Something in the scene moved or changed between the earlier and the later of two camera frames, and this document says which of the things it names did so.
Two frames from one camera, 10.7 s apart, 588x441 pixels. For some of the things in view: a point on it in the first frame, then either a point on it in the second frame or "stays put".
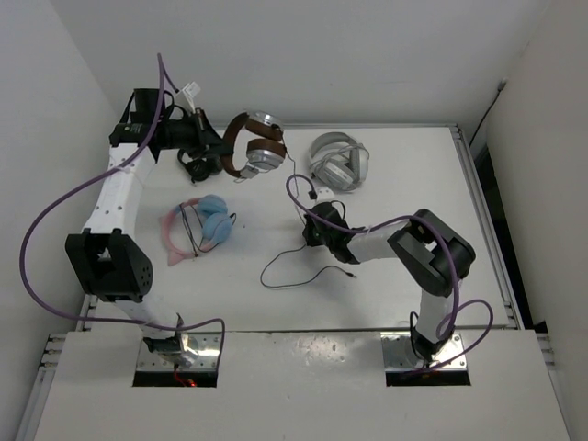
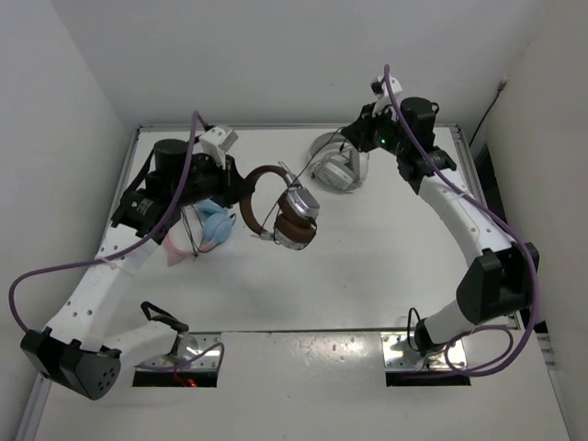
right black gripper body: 313,236 to 380,130
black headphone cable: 298,248 to 296,176
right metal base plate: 400,353 stays put
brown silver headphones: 262,154 to 296,225
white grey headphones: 339,162 stays put
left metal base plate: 207,345 stays put
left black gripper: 203,135 to 231,186
